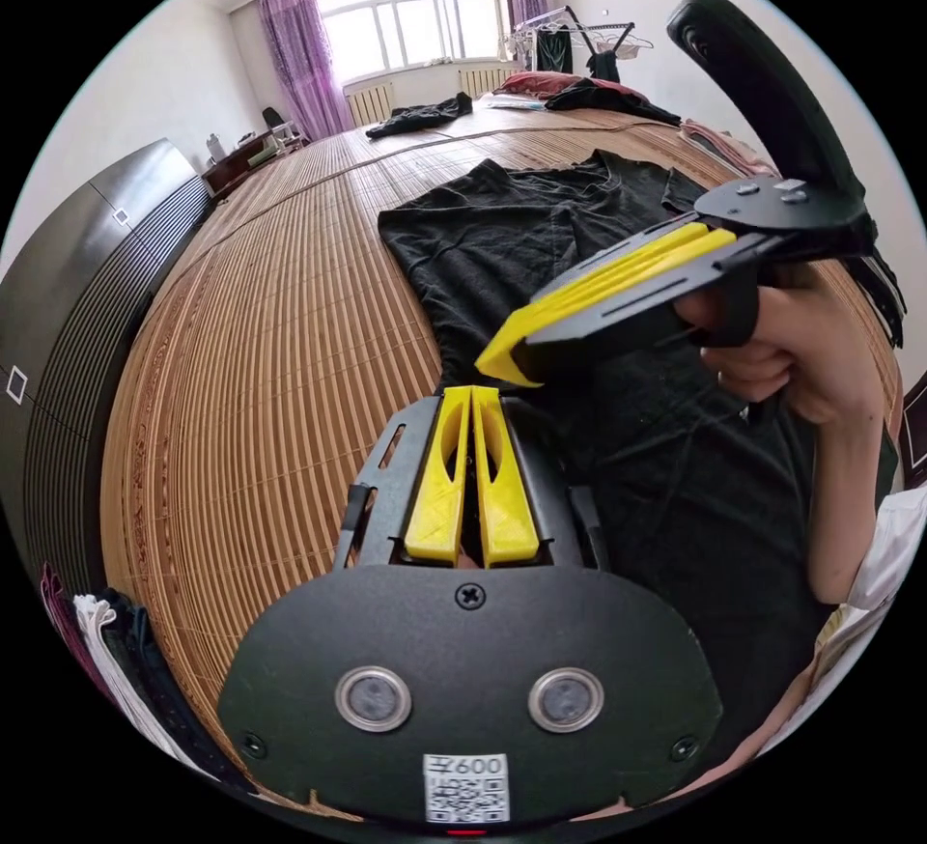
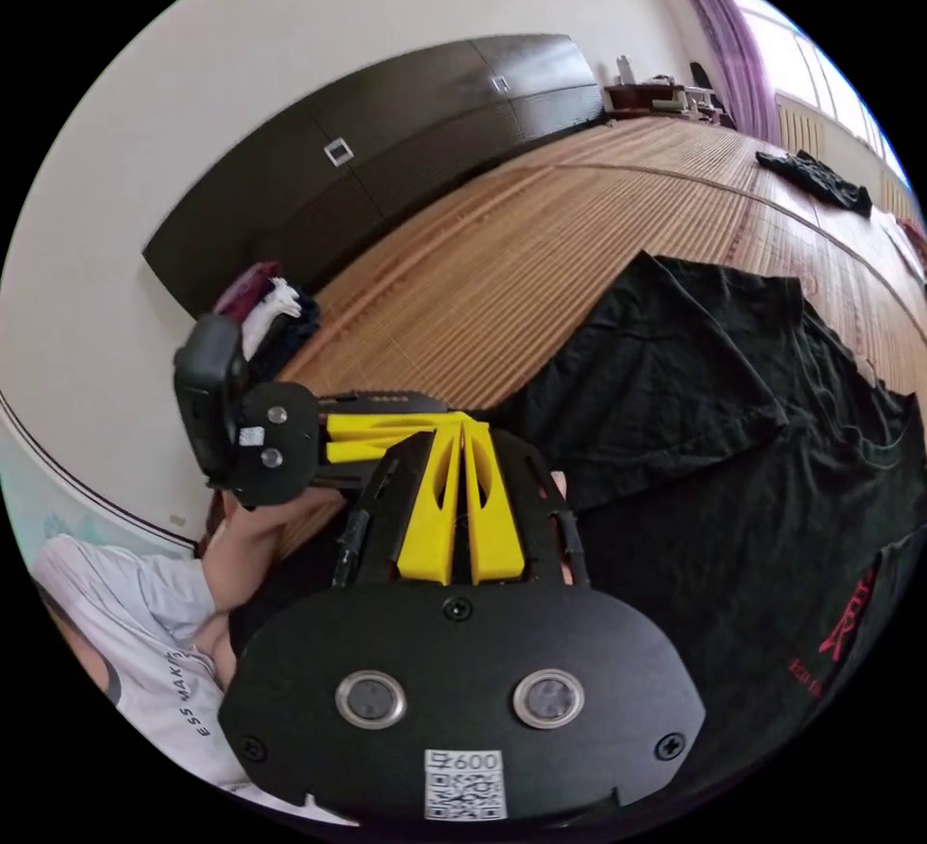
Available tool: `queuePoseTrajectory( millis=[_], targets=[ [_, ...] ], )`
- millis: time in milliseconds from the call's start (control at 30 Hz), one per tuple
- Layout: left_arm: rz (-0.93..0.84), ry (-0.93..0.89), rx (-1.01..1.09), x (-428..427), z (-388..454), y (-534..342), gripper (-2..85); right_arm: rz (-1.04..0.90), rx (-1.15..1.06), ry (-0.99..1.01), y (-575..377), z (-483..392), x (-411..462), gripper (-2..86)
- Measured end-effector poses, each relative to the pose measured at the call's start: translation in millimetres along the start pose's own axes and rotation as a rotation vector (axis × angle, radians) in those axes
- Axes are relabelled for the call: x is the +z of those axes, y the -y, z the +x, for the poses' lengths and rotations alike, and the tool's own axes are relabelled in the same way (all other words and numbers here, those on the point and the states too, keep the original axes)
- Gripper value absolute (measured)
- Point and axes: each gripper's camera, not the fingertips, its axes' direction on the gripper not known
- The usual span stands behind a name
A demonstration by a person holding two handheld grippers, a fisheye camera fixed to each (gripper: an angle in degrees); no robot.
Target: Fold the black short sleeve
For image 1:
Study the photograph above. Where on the crumpled black garment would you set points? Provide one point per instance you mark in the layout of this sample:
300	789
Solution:
420	116

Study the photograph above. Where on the window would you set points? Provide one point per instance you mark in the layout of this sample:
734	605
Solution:
413	25

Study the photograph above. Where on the black short sleeve shirt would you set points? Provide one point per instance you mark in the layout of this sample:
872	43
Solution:
492	243

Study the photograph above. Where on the person's body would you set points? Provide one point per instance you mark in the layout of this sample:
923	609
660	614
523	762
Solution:
894	554

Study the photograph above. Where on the pile of clothes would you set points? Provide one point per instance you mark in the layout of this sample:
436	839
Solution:
116	656

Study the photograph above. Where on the person's right hand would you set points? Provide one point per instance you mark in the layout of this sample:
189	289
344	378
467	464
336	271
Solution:
811	344

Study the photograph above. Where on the red pillow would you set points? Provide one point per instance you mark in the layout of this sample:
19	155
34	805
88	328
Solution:
532	82

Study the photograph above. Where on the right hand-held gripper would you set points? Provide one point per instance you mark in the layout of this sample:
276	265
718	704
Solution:
789	217

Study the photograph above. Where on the black and red garment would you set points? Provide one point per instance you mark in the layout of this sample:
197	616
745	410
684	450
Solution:
608	98

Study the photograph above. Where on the dark wooden desk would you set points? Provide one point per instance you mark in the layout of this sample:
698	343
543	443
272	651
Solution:
239	159

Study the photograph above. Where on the clothes drying rack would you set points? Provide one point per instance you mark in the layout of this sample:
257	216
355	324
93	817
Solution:
558	40

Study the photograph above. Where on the white radiator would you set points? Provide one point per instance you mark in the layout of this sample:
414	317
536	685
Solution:
371	104
485	81

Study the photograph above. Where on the bed with woven mat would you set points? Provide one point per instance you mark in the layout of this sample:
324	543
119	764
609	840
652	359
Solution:
275	322

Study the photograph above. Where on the person's right forearm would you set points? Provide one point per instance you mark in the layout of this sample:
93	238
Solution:
847	496

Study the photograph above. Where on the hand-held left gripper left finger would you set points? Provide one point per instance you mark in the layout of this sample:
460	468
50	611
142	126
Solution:
437	496

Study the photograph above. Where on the black ribbed cupboard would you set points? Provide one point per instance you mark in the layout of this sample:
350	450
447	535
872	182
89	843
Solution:
72	322

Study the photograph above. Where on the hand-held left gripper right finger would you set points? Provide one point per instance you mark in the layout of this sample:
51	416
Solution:
507	496

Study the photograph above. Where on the pink folded clothes pile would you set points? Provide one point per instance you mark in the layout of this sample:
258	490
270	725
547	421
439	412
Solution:
724	145

